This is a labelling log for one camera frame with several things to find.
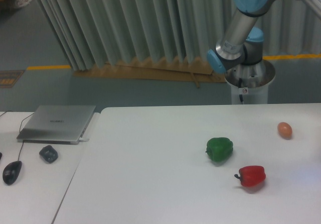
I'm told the small black controller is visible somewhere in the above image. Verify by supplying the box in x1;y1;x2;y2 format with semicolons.
39;145;59;164

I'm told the grey closed laptop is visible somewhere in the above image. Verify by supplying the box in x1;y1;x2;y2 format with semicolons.
17;105;96;144

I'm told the flat brown cardboard sheet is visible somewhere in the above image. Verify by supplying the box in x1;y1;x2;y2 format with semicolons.
73;56;225;88

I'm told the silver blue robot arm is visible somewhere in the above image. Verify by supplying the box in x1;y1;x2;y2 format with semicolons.
207;0;320;88

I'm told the pale green pleated curtain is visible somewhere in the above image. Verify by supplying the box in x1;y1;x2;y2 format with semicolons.
27;0;321;71

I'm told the brown egg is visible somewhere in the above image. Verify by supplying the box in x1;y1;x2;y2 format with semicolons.
277;122;292;139

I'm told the red bell pepper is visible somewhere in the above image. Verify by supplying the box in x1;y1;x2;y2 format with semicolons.
234;165;266;187

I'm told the green bell pepper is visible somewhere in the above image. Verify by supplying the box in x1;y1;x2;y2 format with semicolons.
206;137;234;163

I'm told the black computer mouse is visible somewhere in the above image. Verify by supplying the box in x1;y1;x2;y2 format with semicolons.
3;160;22;185

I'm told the black mouse cable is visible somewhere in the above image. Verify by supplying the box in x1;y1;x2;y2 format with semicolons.
0;110;35;162

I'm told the floor warning sign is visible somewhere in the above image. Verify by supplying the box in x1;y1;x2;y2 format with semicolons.
0;70;25;88

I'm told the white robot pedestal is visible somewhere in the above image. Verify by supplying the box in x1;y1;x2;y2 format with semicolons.
229;84;269;104

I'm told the white usb plug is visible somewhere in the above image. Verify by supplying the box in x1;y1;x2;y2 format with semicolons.
79;138;89;142

